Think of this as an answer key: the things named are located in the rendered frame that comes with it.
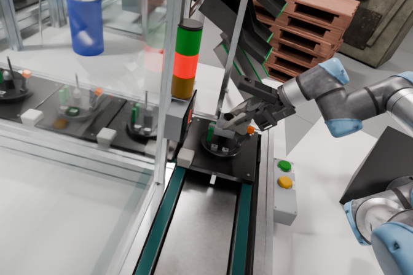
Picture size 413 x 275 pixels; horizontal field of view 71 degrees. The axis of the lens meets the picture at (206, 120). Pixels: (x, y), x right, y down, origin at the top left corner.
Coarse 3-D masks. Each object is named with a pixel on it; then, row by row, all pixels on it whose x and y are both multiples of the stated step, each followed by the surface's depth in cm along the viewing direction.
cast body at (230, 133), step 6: (222, 114) 89; (228, 114) 88; (222, 120) 87; (228, 120) 87; (210, 126) 91; (216, 126) 89; (222, 126) 88; (216, 132) 90; (222, 132) 89; (228, 132) 89; (234, 132) 88
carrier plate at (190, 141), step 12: (192, 120) 103; (204, 120) 104; (192, 132) 98; (192, 144) 93; (252, 144) 98; (204, 156) 90; (240, 156) 93; (252, 156) 94; (192, 168) 87; (204, 168) 86; (216, 168) 87; (228, 168) 88; (240, 168) 88; (252, 168) 89; (240, 180) 86; (252, 180) 85
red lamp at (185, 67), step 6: (180, 54) 56; (198, 54) 57; (174, 60) 57; (180, 60) 56; (186, 60) 56; (192, 60) 56; (174, 66) 58; (180, 66) 57; (186, 66) 57; (192, 66) 57; (174, 72) 58; (180, 72) 58; (186, 72) 57; (192, 72) 58; (186, 78) 58
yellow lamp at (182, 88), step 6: (174, 78) 59; (180, 78) 58; (192, 78) 59; (174, 84) 60; (180, 84) 59; (186, 84) 59; (192, 84) 60; (174, 90) 61; (180, 90) 60; (186, 90) 60; (192, 90) 62; (180, 96) 61; (186, 96) 61
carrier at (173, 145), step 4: (172, 144) 92; (176, 144) 92; (172, 148) 91; (176, 148) 92; (168, 152) 89; (172, 152) 89; (168, 156) 88; (172, 156) 88; (168, 160) 87; (172, 160) 89
